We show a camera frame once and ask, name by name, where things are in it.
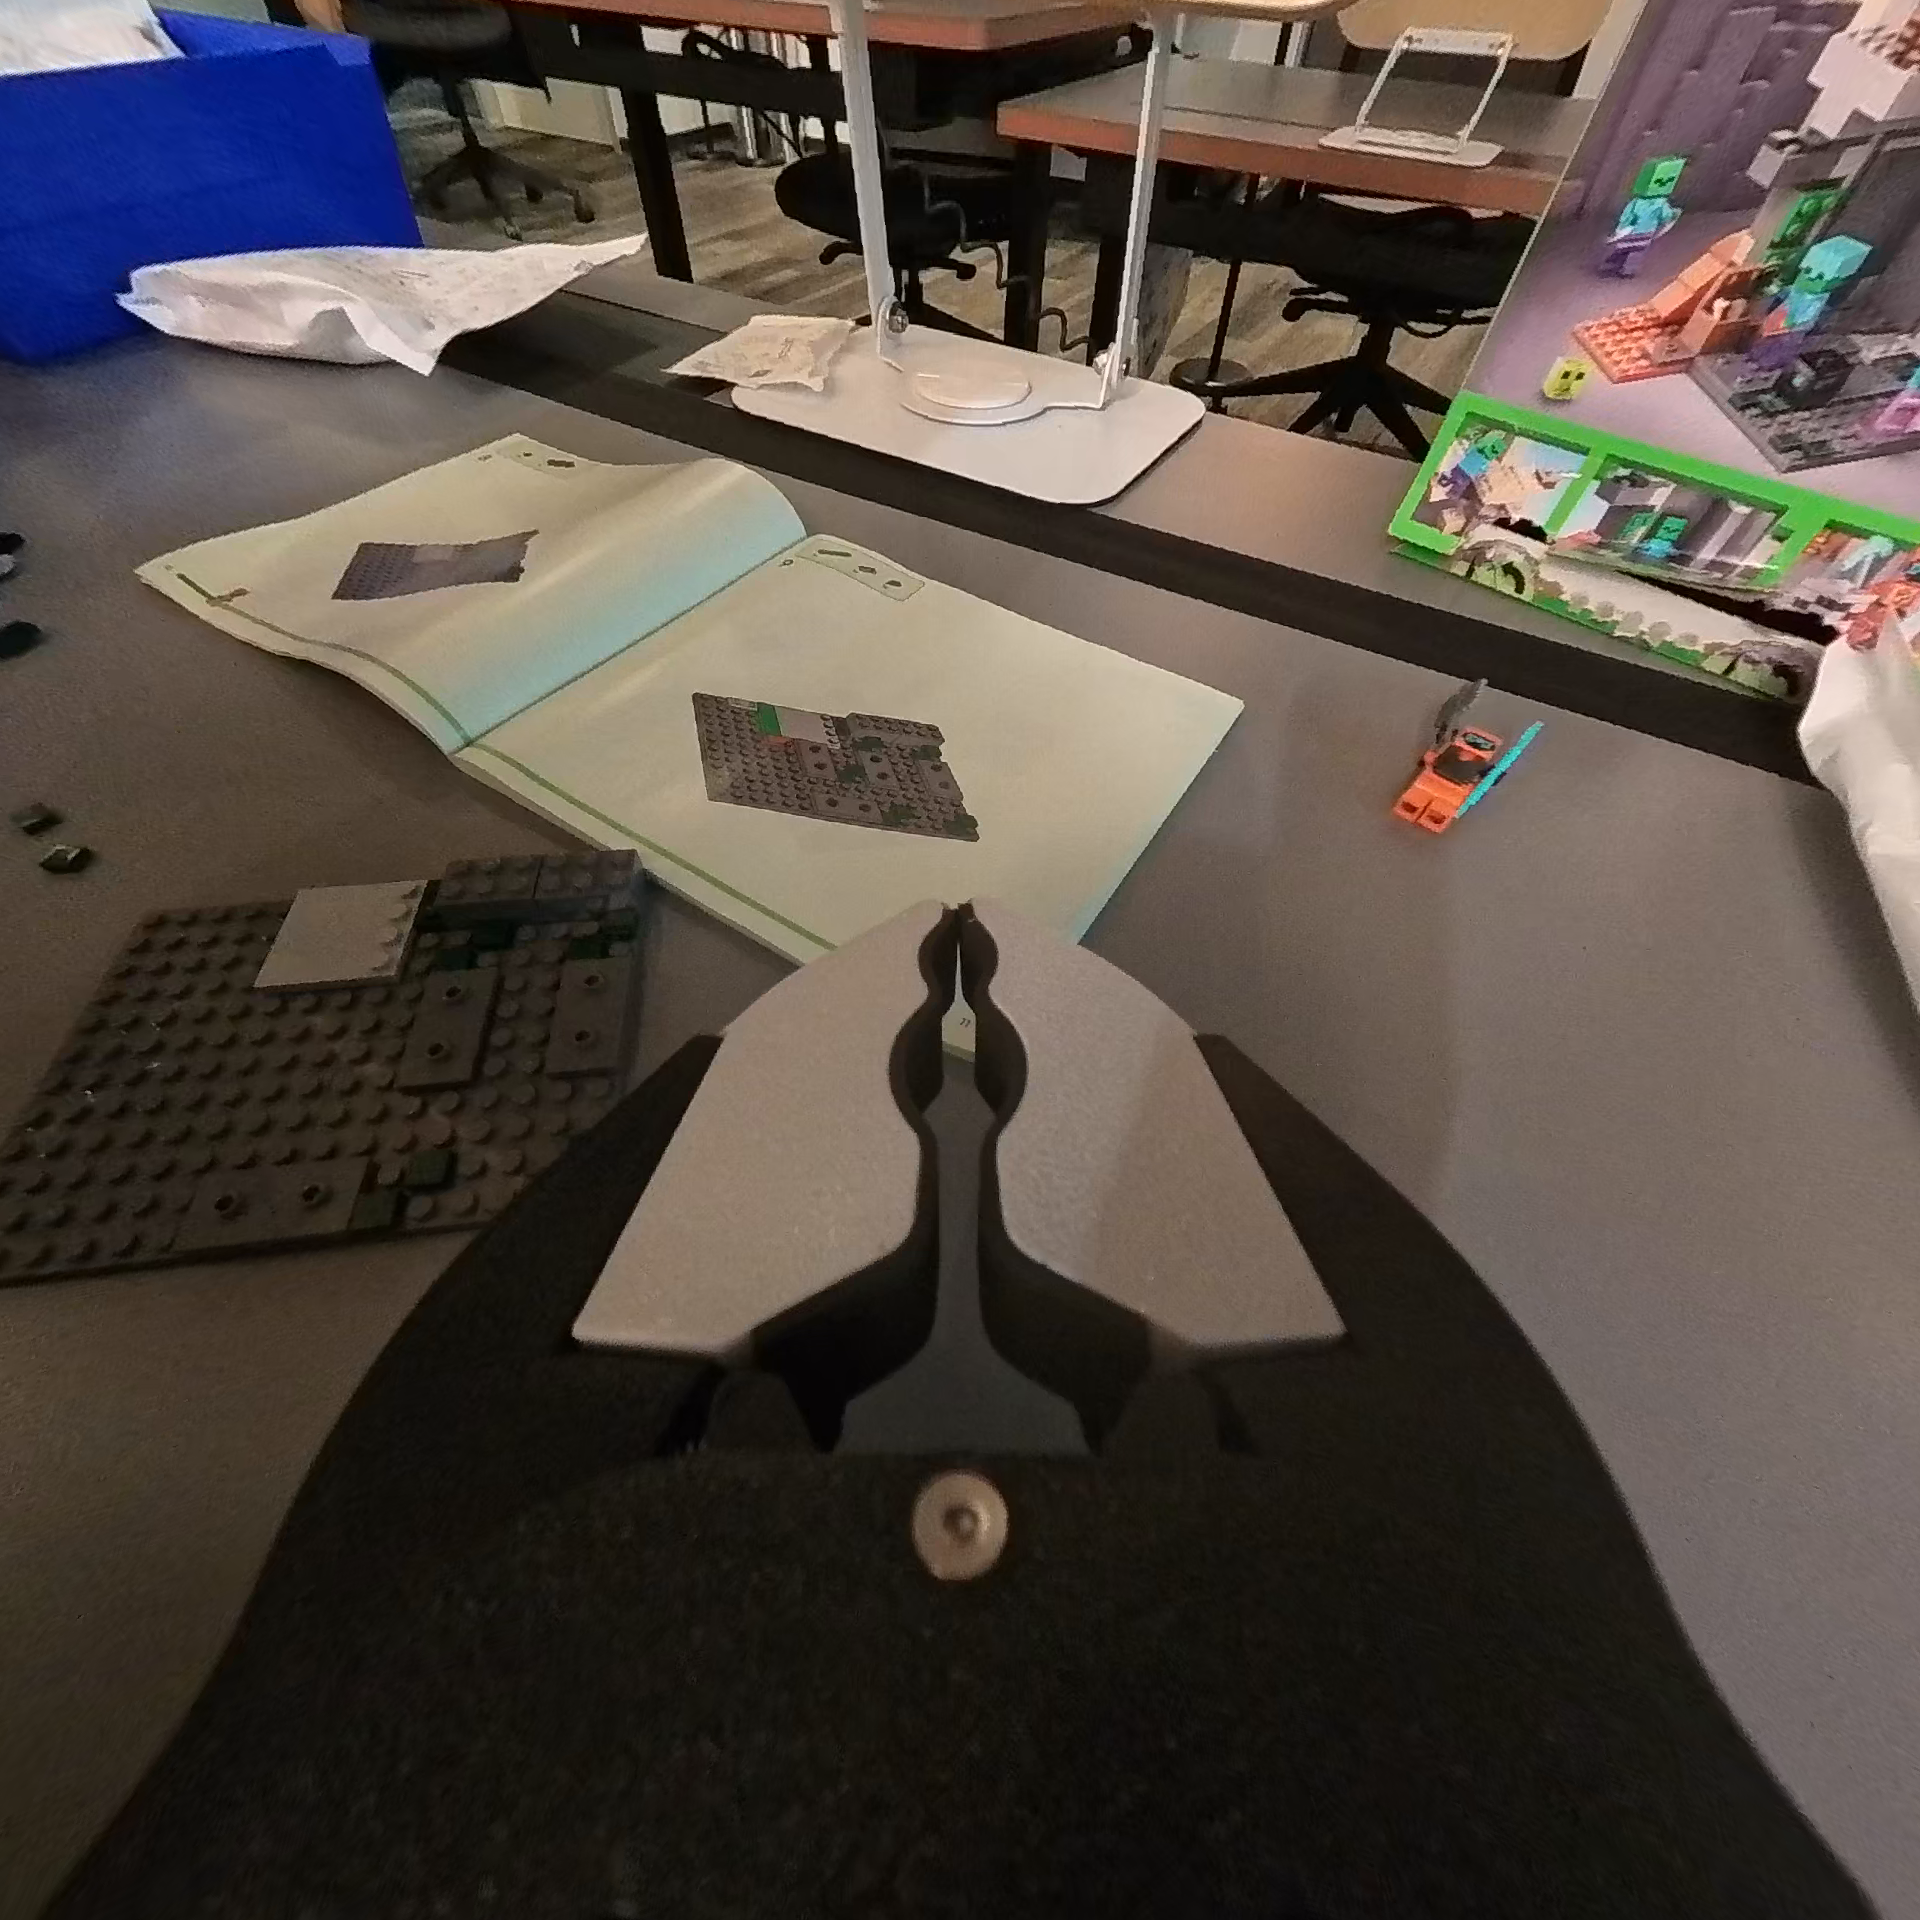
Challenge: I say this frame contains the black office chair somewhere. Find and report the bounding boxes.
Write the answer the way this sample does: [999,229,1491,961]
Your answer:
[353,0,602,242]
[773,150,981,331]
[1200,211,1510,460]

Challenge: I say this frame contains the orange toy minifigure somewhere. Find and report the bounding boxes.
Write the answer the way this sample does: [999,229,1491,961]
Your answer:
[1392,679,1549,837]

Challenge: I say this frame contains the silver laptop stand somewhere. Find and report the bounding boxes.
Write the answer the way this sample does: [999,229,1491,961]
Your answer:
[1321,27,1519,168]

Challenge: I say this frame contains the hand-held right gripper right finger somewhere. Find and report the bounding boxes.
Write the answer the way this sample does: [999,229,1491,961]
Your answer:
[960,897,1349,1454]

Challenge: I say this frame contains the white desk stand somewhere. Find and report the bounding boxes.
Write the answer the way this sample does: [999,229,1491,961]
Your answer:
[730,0,1210,508]

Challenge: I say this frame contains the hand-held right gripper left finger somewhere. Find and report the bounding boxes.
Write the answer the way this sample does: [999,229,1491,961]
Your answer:
[570,900,979,1454]

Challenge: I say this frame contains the small crumpled paper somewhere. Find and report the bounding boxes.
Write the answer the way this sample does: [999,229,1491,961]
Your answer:
[663,315,860,396]

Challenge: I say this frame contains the dark grey brick baseplate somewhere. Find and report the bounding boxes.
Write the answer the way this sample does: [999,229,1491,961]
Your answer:
[0,849,654,1290]

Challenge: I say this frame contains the brown-edged background table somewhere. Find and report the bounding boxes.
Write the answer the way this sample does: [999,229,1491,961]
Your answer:
[996,61,1597,355]
[494,0,1339,289]

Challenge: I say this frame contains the white plastic bag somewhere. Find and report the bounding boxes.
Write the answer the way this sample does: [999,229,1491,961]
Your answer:
[1796,607,1920,1053]

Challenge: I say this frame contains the toy brick set box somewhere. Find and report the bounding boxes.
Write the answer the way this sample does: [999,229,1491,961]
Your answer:
[1387,0,1920,708]

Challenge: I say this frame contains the white bags in bin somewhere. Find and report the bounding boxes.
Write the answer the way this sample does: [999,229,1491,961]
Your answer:
[0,0,190,73]

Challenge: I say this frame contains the blue plastic bin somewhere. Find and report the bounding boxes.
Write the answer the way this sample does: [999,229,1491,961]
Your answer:
[0,6,427,367]

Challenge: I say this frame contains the open building instruction booklet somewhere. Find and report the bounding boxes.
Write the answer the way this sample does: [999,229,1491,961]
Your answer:
[135,434,1248,967]

